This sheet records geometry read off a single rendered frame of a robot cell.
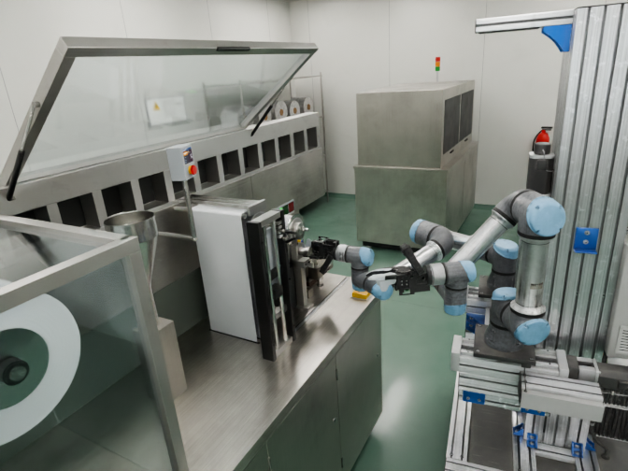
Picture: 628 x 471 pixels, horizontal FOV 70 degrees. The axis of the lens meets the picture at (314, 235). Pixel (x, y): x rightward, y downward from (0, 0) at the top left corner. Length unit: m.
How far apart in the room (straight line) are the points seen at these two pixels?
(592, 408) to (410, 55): 5.10
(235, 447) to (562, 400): 1.16
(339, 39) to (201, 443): 5.87
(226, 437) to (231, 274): 0.60
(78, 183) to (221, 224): 0.48
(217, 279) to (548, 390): 1.31
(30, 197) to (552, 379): 1.89
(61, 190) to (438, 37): 5.30
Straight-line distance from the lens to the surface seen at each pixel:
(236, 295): 1.77
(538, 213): 1.57
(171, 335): 1.54
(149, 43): 1.26
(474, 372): 2.02
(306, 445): 1.83
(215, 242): 1.73
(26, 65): 4.22
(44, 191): 1.52
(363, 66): 6.54
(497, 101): 6.10
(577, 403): 1.93
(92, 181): 1.60
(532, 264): 1.66
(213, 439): 1.47
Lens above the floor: 1.90
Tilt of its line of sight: 20 degrees down
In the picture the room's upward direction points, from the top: 4 degrees counter-clockwise
